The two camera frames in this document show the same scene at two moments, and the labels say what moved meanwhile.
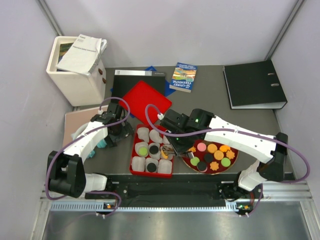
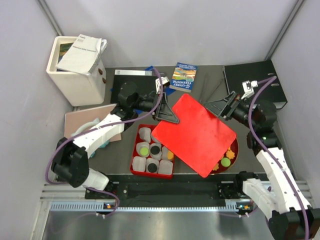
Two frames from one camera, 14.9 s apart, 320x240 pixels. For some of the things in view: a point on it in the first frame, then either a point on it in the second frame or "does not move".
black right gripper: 177,148 → 224,108
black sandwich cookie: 151,167 does not move
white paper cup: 143,133 does not move
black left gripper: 126,131 → 163,112
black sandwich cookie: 153,149 does not move
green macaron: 142,151 does not move
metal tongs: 169,150 → 204,100
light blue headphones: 101,143 does not move
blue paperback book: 183,77 does not move
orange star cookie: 230,154 does not move
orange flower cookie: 165,156 → 170,155
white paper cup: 151,160 does not move
